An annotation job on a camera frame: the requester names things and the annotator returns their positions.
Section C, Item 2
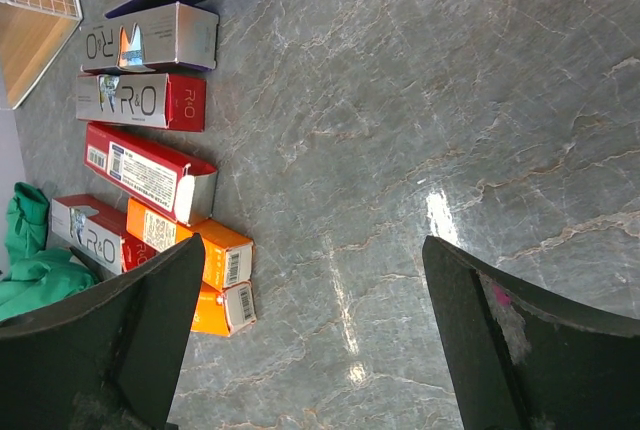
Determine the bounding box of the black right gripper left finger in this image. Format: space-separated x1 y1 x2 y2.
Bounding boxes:
1 235 205 429

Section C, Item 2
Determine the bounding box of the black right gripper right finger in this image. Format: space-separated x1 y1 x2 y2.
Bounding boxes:
422 236 639 429

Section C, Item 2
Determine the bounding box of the orange box front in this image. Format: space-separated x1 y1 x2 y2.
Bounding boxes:
191 281 257 337

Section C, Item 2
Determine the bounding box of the green cloth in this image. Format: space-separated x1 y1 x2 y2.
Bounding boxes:
1 182 98 321

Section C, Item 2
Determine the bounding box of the red silver R&O box front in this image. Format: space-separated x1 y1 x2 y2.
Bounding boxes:
51 194 157 275

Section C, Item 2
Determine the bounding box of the red silver r&o box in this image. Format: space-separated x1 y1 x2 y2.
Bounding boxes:
51 194 157 275
76 73 206 132

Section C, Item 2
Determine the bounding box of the orange box with label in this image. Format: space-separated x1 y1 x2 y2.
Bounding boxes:
125 197 255 294

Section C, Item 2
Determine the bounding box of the red barcode toothpaste box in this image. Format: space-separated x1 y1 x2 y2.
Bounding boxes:
84 122 218 226

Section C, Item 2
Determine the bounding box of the purple silver toothpaste box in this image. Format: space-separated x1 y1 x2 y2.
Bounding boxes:
80 2 220 74

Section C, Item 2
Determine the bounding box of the white wire wooden shelf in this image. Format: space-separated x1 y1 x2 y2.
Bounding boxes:
1 0 83 111

